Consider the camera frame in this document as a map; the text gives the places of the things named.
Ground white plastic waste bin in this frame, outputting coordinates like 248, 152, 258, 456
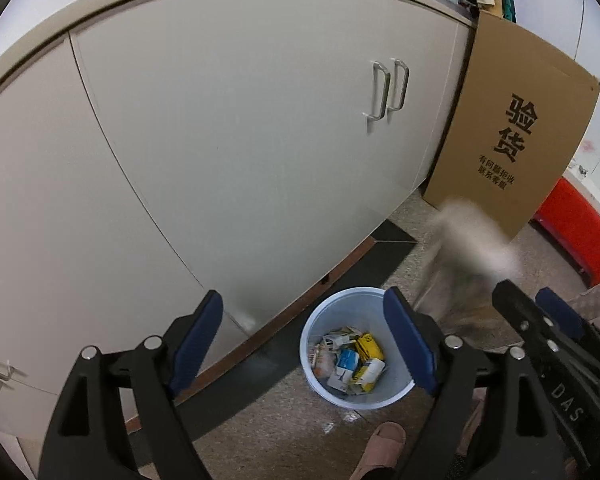
300, 287, 416, 409

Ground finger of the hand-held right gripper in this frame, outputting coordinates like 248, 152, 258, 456
491, 279, 600, 387
534, 286, 600, 362

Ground beige stocking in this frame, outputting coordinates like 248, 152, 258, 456
426, 197, 524, 284

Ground red plastic stool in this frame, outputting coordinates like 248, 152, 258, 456
530, 176, 600, 287

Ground clear plastic wrapper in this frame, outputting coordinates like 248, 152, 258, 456
310, 345, 337, 379

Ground white blue carton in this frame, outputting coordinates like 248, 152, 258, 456
334, 347, 361, 384

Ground brown cardboard box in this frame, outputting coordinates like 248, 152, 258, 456
422, 10, 600, 244

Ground yellow white small box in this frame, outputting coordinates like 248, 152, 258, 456
349, 357, 387, 395

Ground white paper scraps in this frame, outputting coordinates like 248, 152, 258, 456
320, 326, 363, 351

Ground pink slipper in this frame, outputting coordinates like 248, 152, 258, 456
352, 420, 407, 480

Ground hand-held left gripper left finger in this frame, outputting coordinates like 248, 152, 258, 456
39, 288, 225, 480

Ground beige cabinet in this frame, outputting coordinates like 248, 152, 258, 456
0, 0, 479, 461

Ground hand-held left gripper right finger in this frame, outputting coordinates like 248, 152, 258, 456
382, 285, 567, 480

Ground yellow cardboard carton piece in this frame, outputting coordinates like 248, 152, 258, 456
355, 332, 385, 361

